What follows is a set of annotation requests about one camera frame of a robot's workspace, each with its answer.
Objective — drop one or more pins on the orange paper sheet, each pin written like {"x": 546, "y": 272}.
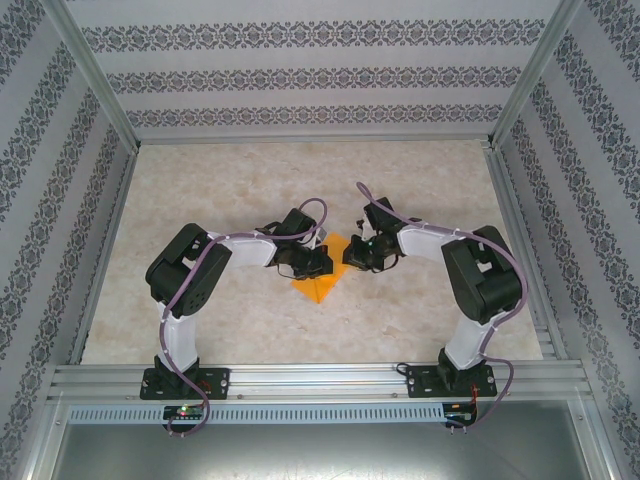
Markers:
{"x": 320, "y": 290}

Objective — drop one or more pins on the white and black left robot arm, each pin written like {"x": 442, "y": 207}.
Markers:
{"x": 245, "y": 250}

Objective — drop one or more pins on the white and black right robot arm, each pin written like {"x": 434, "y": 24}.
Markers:
{"x": 420, "y": 245}

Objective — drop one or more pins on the grey metal panel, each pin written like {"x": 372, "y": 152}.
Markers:
{"x": 320, "y": 450}

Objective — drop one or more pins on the circuit board with blue light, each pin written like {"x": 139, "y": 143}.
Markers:
{"x": 457, "y": 415}

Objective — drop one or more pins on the circuit board with green light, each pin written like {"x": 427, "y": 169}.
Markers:
{"x": 185, "y": 411}

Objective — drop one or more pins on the aluminium mounting rail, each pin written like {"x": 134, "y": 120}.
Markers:
{"x": 310, "y": 380}

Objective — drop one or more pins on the aluminium frame crossbar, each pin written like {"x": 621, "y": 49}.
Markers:
{"x": 310, "y": 138}

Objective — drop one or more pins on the aluminium table edge rail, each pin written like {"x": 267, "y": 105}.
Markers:
{"x": 114, "y": 225}
{"x": 517, "y": 225}

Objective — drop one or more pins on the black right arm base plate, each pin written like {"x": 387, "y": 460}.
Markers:
{"x": 420, "y": 382}

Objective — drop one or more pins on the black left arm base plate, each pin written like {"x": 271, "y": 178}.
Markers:
{"x": 215, "y": 382}

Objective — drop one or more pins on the aluminium frame post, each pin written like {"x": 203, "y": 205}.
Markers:
{"x": 99, "y": 80}
{"x": 534, "y": 75}

